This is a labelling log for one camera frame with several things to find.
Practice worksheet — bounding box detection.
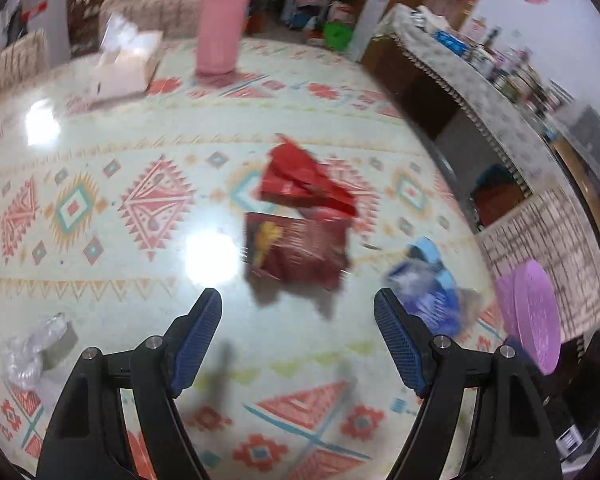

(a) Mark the dark red packet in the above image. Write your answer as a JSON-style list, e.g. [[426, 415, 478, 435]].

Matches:
[[244, 211, 352, 307]]

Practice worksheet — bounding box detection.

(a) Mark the purple plastic basket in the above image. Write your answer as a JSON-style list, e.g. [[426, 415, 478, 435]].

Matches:
[[495, 259, 564, 377]]

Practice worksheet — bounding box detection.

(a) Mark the red wrapper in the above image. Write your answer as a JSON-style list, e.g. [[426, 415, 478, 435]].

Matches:
[[256, 134, 359, 222]]

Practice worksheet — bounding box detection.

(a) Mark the clear plastic bag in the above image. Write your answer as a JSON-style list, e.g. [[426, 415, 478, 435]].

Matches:
[[1, 312, 69, 392]]

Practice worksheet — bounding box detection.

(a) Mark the sideboard with leaf-print cloth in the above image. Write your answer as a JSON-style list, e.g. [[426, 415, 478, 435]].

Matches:
[[362, 4, 581, 201]]

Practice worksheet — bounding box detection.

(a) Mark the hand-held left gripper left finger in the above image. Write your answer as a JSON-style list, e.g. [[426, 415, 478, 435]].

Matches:
[[36, 288, 224, 480]]

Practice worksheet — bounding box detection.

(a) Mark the blue printed packet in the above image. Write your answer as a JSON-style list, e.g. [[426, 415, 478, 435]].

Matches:
[[386, 237, 475, 337]]

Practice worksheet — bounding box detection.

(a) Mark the white tissue box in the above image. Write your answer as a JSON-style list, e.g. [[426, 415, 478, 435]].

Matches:
[[91, 12, 165, 106]]

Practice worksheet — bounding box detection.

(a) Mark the blue box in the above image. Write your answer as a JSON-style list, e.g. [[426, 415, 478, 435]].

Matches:
[[434, 30, 469, 55]]

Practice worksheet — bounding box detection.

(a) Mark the green bag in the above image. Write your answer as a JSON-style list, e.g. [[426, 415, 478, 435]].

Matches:
[[324, 21, 354, 52]]

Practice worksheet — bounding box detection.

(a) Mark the row of bottles and jars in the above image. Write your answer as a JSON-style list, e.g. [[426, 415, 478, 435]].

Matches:
[[472, 30, 567, 122]]

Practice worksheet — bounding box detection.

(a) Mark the patterned tablecloth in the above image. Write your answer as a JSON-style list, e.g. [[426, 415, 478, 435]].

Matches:
[[0, 37, 523, 480]]

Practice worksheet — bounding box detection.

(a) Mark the patterned fabric chair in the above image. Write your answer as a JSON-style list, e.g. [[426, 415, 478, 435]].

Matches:
[[480, 189, 600, 342], [97, 0, 216, 42], [0, 27, 49, 104]]

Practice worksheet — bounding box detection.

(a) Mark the pink thermos bottle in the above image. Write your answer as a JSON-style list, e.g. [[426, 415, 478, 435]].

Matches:
[[195, 0, 252, 77]]

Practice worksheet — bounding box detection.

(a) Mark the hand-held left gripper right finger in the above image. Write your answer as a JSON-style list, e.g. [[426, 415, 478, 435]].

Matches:
[[373, 288, 564, 480]]

